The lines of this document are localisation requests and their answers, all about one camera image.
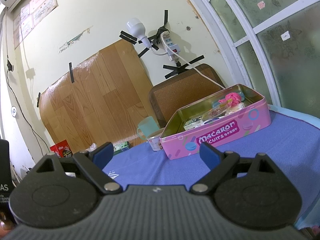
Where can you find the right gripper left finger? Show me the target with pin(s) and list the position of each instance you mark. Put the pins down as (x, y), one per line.
(91, 165)

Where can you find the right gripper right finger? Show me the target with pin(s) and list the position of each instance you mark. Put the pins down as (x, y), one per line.
(219, 163)

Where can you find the pink soft toy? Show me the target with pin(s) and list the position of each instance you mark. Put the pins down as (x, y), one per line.
(230, 100)

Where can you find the white blue wipes packet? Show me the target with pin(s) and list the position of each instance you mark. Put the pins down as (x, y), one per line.
(209, 121)

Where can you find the green correction tape dispenser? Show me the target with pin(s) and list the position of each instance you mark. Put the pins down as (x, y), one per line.
(193, 123)

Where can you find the cotton swabs bag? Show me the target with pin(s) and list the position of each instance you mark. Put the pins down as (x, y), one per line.
(235, 108)

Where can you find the operator left hand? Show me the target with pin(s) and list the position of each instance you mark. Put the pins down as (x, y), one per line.
(7, 224)

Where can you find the plastic-wrapped round jar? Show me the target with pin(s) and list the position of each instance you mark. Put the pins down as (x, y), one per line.
(92, 147)

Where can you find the green blue toothpaste box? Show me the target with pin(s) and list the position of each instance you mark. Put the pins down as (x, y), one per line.
(121, 147)

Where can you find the red cereal box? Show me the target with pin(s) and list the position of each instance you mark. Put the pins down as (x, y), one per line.
(62, 149)

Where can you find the pink macaron biscuit tin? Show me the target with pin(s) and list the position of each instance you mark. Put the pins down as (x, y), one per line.
(178, 143)

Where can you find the wooden laminate board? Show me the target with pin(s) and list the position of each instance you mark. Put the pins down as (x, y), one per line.
(103, 99)

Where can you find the white snack can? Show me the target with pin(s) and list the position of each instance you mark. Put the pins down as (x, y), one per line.
(154, 140)

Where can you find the teal plastic mug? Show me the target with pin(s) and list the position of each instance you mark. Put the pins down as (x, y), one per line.
(146, 127)

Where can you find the blue tablecloth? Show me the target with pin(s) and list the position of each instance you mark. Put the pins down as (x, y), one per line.
(291, 141)

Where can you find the brown mesh chair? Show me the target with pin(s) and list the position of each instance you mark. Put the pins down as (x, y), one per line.
(183, 89)

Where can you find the white power strip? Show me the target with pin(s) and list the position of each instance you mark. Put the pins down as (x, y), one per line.
(173, 50)

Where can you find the white light bulb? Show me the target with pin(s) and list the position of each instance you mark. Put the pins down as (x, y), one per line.
(136, 28)

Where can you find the white window frame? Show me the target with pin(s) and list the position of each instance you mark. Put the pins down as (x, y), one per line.
(269, 45)

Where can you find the wall paper poster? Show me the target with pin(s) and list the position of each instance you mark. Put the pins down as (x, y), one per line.
(29, 16)

